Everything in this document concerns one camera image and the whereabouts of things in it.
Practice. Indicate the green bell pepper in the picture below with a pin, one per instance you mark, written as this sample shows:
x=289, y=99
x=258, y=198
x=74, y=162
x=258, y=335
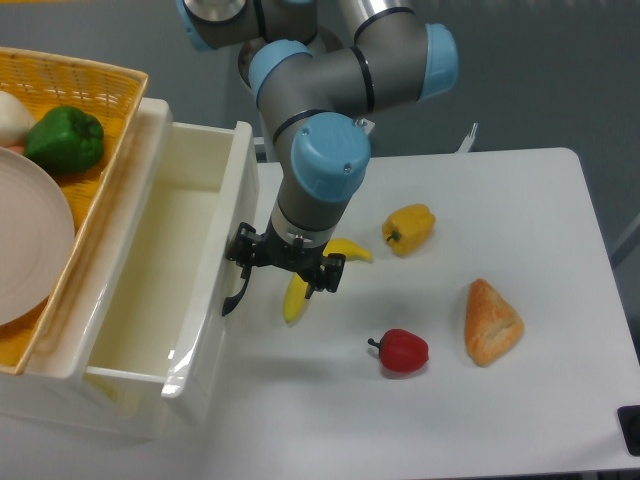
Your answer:
x=65, y=141

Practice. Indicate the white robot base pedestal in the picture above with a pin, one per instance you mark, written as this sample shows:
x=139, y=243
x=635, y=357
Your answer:
x=325, y=41

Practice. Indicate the yellow bell pepper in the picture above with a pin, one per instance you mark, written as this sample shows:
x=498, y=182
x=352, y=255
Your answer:
x=407, y=228

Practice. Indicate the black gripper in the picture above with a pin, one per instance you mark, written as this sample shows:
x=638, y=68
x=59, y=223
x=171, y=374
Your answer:
x=248, y=249

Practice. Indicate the pink plate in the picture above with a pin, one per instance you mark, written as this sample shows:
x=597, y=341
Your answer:
x=37, y=233

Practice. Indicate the yellow woven basket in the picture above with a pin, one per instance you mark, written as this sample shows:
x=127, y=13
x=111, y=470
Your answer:
x=83, y=109

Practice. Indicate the yellow banana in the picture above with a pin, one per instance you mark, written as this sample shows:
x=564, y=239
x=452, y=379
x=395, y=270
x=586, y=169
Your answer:
x=295, y=296

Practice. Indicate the black object at table edge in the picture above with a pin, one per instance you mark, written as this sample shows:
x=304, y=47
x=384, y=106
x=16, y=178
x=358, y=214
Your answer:
x=629, y=420

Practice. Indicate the white round vegetable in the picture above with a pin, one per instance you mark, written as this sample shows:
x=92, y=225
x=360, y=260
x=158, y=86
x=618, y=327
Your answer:
x=16, y=121

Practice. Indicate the triangular bread pastry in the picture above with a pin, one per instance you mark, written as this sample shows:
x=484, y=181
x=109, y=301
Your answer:
x=492, y=325

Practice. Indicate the white drawer cabinet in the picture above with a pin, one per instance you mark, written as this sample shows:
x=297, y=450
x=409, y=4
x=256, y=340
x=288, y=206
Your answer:
x=52, y=387

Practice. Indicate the red bell pepper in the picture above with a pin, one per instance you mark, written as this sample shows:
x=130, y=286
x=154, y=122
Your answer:
x=401, y=351

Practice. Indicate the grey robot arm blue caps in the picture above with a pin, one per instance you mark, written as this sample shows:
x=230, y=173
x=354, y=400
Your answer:
x=311, y=105

